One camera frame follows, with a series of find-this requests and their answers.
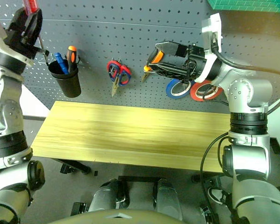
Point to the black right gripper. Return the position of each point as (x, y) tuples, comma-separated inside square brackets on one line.
[(196, 60)]

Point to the blue tape roll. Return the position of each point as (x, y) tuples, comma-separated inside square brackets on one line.
[(171, 89)]

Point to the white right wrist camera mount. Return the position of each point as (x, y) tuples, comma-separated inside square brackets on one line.
[(212, 25)]

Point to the black floor bracket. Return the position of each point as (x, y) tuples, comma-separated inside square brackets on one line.
[(210, 214), (79, 208)]

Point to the black metal frame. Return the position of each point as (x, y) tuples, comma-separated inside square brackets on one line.
[(140, 178)]

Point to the grey metal pegboard wall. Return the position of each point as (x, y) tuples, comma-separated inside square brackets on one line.
[(130, 35)]

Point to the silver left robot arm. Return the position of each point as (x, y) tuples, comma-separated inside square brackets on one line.
[(9, 112)]

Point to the wide red tape roll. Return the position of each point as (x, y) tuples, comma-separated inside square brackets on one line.
[(193, 92)]

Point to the dark rounded robot torso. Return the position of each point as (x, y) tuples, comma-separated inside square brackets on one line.
[(116, 218)]

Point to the black table leg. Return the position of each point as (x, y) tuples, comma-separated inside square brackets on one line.
[(72, 165), (207, 178)]

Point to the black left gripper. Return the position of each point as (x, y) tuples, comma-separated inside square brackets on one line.
[(19, 42)]

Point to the grey rounded robot leg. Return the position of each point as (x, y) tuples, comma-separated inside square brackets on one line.
[(105, 196), (168, 198)]

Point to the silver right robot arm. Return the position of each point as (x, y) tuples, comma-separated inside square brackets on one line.
[(247, 88)]

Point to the black cup holder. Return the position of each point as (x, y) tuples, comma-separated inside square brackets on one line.
[(68, 85)]

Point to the small black floor block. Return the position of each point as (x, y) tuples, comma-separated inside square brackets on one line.
[(95, 173)]

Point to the green brick pattern box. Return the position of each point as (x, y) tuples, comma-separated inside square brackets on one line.
[(245, 4)]

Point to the orange black pliers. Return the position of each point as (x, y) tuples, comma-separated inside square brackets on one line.
[(159, 57)]

